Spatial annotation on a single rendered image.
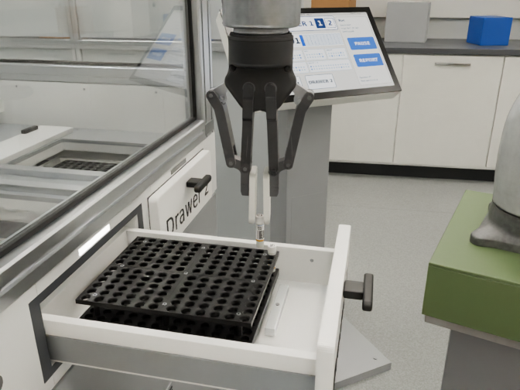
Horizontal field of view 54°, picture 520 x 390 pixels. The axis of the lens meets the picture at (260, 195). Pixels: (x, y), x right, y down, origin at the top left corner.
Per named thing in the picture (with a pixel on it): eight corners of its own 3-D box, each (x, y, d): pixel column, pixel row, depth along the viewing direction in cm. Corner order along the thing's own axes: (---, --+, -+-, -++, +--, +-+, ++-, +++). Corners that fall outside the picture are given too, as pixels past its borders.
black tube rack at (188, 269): (278, 289, 76) (279, 251, 74) (251, 367, 60) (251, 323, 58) (141, 271, 81) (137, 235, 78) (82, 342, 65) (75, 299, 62)
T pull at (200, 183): (211, 180, 102) (211, 173, 101) (200, 193, 95) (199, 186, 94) (194, 179, 102) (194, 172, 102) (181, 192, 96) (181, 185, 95)
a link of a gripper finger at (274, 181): (269, 155, 64) (293, 155, 64) (269, 192, 66) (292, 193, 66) (268, 159, 63) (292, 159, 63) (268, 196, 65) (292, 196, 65)
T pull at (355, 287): (372, 281, 67) (374, 271, 66) (371, 314, 60) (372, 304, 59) (345, 278, 67) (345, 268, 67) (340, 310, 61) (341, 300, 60)
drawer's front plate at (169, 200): (212, 196, 115) (210, 149, 111) (162, 257, 89) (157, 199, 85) (204, 195, 115) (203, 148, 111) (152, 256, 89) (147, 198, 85)
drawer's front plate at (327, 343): (346, 286, 80) (350, 223, 76) (329, 432, 54) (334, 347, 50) (335, 285, 80) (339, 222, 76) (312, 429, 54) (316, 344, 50)
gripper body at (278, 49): (298, 28, 61) (295, 104, 65) (228, 27, 62) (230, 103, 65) (297, 32, 54) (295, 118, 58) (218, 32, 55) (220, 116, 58)
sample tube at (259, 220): (264, 248, 68) (264, 217, 66) (254, 248, 68) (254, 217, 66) (265, 244, 69) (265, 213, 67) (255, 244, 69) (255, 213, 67)
